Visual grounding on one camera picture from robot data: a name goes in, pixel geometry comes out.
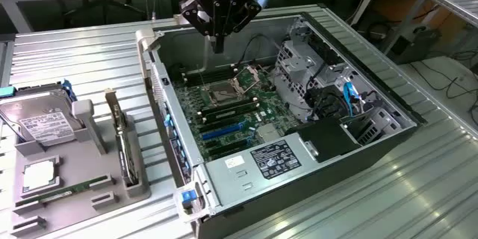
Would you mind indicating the green graphics card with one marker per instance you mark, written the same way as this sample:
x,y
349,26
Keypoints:
x,y
124,138

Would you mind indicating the metal socket cover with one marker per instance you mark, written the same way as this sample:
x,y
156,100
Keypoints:
x,y
246,78

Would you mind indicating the grey metal disk bay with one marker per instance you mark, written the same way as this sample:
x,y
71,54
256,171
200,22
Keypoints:
x,y
296,82

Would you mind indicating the CPU socket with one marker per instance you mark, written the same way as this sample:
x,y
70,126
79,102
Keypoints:
x,y
221,93

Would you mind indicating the installed black RAM stick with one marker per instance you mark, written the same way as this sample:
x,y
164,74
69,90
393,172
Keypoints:
x,y
232,110

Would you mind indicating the green motherboard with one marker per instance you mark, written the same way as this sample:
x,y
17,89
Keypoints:
x,y
273,110

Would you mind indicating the blue disk caddy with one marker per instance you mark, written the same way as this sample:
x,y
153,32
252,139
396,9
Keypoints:
x,y
69,90

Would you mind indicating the blue expansion slot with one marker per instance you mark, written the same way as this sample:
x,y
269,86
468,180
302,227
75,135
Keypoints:
x,y
221,133

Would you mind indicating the silver chipset heatsink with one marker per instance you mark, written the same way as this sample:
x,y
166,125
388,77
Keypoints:
x,y
268,134

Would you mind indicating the black box on floor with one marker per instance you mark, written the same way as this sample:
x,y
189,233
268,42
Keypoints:
x,y
419,43

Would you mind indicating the black plastic air shroud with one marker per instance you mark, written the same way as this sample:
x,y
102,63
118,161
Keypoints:
x,y
325,138

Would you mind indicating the silver hard disk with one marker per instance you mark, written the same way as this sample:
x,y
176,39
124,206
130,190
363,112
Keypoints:
x,y
41,121

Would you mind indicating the grey power supply unit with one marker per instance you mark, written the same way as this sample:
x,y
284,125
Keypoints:
x,y
232,177

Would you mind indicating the grey parts rack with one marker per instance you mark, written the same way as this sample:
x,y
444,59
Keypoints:
x,y
75,166

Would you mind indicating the blue case latch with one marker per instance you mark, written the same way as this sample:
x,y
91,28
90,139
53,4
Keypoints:
x,y
189,196

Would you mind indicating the open black PC case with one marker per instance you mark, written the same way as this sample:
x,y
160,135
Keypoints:
x,y
336,194

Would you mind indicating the green RAM stick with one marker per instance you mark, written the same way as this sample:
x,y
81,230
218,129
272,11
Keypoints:
x,y
75,188

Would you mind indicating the silver CPU chip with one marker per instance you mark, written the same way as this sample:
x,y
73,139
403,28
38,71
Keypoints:
x,y
39,174

